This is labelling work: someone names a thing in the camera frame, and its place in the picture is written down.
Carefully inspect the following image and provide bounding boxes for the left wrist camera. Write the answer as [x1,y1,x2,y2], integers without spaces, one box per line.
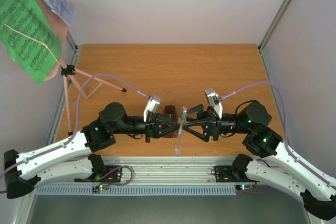
[143,95,161,122]

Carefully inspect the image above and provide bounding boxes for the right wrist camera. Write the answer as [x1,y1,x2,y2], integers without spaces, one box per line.
[204,88,223,119]

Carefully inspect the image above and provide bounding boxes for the clear plastic metronome cover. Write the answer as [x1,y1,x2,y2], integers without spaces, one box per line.
[174,106,187,157]

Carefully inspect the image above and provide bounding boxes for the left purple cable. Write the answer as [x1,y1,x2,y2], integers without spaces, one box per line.
[0,73,150,196]

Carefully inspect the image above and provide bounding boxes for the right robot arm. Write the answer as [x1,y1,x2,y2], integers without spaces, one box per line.
[183,100,335,220]

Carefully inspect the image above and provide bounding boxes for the grey slotted cable duct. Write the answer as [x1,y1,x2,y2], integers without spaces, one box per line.
[35,185,236,197]

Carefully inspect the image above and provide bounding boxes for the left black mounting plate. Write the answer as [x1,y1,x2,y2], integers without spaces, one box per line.
[74,165,122,183]

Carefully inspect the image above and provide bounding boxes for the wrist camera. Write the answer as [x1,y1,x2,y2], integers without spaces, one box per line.
[143,95,161,122]
[204,88,223,119]

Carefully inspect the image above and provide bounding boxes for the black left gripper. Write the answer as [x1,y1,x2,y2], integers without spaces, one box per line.
[113,113,181,143]

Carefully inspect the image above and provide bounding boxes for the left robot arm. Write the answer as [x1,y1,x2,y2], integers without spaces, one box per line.
[2,102,180,199]

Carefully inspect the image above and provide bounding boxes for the pink music stand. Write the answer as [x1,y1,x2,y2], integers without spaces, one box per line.
[34,0,127,135]

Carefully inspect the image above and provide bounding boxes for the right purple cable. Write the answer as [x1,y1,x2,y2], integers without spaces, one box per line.
[222,81,336,192]

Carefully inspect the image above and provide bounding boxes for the green sheet music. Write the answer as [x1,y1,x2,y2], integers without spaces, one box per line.
[1,0,61,86]

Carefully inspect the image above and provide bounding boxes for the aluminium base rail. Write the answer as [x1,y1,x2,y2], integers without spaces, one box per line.
[23,155,313,185]

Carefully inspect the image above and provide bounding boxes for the black mounting plate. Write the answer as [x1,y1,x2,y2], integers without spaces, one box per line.
[74,165,122,183]
[211,165,237,183]

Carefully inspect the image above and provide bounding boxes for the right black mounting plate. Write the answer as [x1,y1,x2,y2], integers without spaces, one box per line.
[211,165,237,183]

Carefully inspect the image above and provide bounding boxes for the brown wooden metronome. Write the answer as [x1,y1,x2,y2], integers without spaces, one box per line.
[161,105,179,138]

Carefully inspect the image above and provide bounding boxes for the purple cable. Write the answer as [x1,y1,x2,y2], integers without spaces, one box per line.
[222,81,336,192]
[0,73,150,196]

